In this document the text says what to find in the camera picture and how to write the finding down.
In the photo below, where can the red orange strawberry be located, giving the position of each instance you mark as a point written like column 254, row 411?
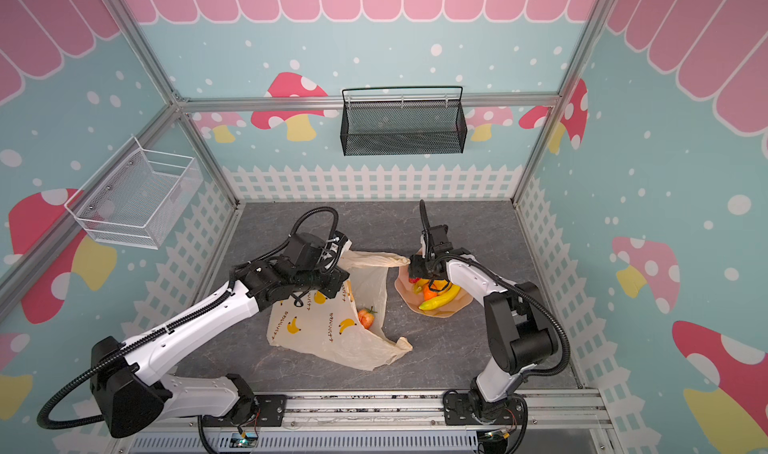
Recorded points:
column 366, row 317

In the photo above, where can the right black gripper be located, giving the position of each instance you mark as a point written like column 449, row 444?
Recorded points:
column 415, row 265

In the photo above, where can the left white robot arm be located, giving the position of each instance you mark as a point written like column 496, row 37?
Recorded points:
column 129, row 385

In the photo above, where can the peach wavy plate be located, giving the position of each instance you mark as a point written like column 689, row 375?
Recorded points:
column 413, row 301

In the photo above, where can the black wire basket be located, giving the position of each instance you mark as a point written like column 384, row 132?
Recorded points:
column 400, row 121

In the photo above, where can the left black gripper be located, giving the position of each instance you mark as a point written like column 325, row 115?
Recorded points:
column 337, row 276

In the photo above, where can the yellow green mango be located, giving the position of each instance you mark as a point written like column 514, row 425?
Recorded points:
column 442, row 299

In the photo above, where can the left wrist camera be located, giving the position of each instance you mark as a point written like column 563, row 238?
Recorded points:
column 337, row 245

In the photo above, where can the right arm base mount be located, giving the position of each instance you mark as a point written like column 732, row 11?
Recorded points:
column 474, row 407

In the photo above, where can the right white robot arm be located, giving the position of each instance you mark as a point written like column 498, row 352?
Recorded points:
column 524, row 338

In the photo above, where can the banana print plastic bag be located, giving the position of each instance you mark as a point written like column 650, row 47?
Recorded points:
column 330, row 329

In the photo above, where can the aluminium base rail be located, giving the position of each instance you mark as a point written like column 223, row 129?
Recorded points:
column 410, row 421

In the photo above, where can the yellow banana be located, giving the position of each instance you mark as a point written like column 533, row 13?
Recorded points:
column 436, row 286

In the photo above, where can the white wire basket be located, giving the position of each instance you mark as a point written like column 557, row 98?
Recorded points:
column 136, row 201

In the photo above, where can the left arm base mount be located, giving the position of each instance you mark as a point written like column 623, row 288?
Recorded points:
column 262, row 410

